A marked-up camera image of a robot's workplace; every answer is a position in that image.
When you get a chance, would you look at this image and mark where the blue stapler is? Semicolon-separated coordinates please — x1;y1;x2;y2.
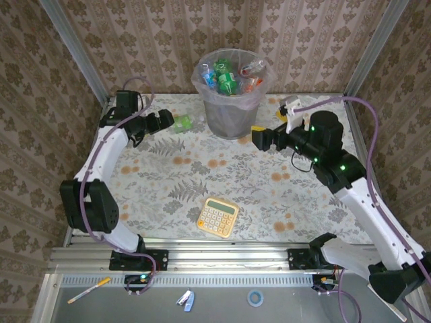
176;289;195;312

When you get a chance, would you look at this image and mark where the white flat stick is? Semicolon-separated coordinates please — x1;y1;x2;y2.
387;300;407;321

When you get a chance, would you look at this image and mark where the yellow calculator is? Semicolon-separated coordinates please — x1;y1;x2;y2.
196;197;240;239

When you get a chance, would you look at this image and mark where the yellow white pen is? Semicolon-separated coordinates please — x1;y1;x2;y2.
67;277;112;305

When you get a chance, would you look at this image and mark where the grey mesh waste bin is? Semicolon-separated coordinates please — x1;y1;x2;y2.
197;49;272;139

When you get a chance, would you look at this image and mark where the floral tablecloth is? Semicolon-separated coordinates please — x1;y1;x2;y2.
73;93;381;245

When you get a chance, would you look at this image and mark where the grey slotted cable duct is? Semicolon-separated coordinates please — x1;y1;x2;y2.
61;273;316;287

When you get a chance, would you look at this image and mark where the aluminium frame post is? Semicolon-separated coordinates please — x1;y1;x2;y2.
38;0;111;104
343;0;410;102

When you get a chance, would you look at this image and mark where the clear bottle orange label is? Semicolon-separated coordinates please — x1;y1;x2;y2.
242;76;264;94

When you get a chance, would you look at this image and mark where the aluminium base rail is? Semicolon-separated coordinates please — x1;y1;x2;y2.
49;244;416;274

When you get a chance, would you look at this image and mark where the green bottle yellow cap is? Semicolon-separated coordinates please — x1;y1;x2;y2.
214;59;237;97

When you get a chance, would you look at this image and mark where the aluminium table side rail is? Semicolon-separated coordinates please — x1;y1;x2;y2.
342;96;397;245
64;99;112;248

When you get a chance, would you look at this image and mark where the grey metal tray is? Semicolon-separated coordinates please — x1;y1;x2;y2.
32;273;420;323

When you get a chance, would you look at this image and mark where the thin black cable loop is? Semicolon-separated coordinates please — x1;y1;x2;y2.
291;151;316;172

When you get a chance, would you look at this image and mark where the black connector board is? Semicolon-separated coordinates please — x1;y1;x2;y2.
312;274;339;293

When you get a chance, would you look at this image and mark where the blue tape roll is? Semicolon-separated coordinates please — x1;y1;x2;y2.
247;289;265;308

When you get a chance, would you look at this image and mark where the small bottle light green label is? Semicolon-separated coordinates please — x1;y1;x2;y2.
173;114;205;135

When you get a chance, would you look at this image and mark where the clear plastic bin liner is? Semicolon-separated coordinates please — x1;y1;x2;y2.
191;48;277;112

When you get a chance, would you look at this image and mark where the control board green light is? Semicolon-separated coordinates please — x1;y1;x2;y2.
125;273;153;287

